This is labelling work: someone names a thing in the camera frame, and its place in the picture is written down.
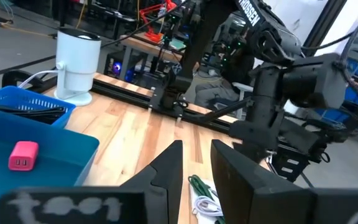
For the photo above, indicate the white cylindrical lamp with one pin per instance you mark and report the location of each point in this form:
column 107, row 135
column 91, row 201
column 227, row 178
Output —
column 78, row 62

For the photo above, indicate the black aluminium table frame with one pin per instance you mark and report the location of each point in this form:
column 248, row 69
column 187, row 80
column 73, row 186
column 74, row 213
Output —
column 126, row 95

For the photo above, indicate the small blue plastic bin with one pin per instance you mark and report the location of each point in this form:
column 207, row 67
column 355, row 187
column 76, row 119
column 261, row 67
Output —
column 26, row 96

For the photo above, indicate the pink USB wall charger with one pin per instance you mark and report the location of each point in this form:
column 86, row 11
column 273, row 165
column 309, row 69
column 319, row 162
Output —
column 23, row 155

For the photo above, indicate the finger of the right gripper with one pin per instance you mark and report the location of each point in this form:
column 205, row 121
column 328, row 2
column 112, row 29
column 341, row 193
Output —
column 255, row 152

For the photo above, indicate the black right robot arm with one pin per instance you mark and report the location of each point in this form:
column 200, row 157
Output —
column 272, row 34

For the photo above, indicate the wooden workbench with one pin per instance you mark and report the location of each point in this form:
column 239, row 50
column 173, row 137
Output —
column 148, row 46

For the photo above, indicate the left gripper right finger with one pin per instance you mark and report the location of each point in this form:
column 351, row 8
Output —
column 253, row 199

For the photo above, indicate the black table clamp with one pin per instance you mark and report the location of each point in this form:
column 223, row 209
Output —
column 17, row 79

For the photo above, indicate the white card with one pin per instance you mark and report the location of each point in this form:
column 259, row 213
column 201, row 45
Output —
column 192, row 199

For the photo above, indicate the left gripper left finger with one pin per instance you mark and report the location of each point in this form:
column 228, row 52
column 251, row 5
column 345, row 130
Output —
column 163, row 186

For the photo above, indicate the large teal plastic bin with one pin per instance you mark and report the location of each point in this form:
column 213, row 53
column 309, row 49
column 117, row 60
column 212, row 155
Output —
column 48, row 174

